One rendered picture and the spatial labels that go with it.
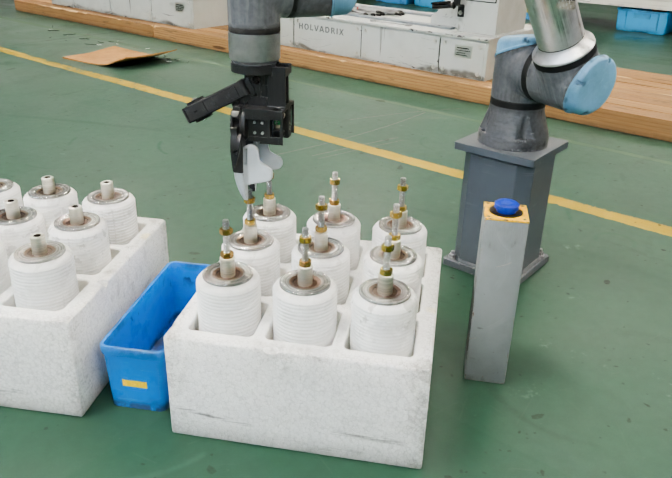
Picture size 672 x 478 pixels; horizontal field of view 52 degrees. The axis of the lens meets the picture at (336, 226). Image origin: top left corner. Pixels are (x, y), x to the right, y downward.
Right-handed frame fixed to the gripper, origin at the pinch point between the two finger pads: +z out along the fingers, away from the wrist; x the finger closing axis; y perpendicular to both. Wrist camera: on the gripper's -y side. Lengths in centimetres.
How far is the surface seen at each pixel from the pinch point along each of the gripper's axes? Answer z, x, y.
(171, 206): 35, 65, -43
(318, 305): 10.7, -15.3, 15.5
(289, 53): 28, 258, -60
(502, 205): 1.6, 6.6, 40.5
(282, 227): 10.4, 8.3, 3.8
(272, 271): 13.6, -2.0, 4.9
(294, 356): 17.1, -19.3, 12.9
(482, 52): 14, 214, 39
